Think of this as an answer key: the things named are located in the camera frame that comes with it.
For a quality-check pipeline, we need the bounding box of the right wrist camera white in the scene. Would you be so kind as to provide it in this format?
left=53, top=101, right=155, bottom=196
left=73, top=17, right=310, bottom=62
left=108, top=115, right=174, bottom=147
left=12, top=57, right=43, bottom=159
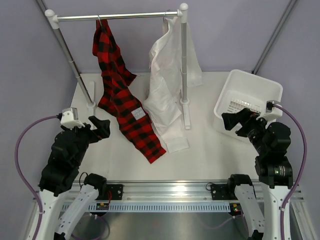
left=257, top=100, right=283, bottom=122

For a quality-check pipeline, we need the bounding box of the perforated cable duct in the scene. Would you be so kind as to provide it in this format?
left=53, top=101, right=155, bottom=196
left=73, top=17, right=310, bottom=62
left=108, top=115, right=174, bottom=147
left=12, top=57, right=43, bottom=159
left=61, top=201, right=232, bottom=213

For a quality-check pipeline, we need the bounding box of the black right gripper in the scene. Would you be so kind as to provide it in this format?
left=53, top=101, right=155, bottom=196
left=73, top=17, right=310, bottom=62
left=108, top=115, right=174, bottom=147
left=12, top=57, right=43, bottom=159
left=222, top=107, right=272, bottom=155

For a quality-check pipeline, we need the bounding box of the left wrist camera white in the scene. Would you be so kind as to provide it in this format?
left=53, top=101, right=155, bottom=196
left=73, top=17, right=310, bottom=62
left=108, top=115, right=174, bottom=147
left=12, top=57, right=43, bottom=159
left=60, top=107, right=85, bottom=130

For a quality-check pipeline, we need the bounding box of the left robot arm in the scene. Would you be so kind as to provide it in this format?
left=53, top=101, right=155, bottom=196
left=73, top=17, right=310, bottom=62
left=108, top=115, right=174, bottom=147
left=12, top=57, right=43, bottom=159
left=34, top=113, right=110, bottom=240

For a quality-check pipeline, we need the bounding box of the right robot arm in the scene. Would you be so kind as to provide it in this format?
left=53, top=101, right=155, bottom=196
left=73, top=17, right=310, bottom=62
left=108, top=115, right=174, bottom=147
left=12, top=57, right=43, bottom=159
left=221, top=108, right=294, bottom=240

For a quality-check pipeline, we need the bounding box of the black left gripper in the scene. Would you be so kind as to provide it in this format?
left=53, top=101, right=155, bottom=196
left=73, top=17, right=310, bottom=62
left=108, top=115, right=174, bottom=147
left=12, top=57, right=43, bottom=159
left=61, top=115, right=110, bottom=167

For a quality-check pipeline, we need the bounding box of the white metal clothes rack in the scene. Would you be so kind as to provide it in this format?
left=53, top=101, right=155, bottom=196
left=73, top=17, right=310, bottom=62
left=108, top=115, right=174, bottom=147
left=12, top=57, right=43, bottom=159
left=44, top=3, right=191, bottom=130

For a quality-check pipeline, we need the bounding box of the white shirt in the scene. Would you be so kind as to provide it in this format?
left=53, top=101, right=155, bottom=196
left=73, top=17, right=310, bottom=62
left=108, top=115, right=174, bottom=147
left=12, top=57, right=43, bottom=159
left=143, top=17, right=189, bottom=153

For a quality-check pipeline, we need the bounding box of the red black plaid shirt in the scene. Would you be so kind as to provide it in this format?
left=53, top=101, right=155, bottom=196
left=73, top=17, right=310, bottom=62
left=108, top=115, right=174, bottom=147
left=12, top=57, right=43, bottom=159
left=92, top=19, right=166, bottom=164

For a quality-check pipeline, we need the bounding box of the aluminium rail frame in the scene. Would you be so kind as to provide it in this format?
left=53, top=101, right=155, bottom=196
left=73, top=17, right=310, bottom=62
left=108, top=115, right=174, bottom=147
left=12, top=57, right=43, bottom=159
left=34, top=181, right=305, bottom=202

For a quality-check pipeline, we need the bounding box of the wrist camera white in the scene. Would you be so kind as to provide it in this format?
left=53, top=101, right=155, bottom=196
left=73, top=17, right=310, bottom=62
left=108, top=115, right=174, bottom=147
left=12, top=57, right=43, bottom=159
left=257, top=100, right=283, bottom=122
left=60, top=107, right=85, bottom=130

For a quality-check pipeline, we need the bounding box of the white plastic basket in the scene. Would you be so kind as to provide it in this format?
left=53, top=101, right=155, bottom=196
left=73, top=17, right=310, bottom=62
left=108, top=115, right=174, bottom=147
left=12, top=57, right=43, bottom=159
left=213, top=69, right=283, bottom=144

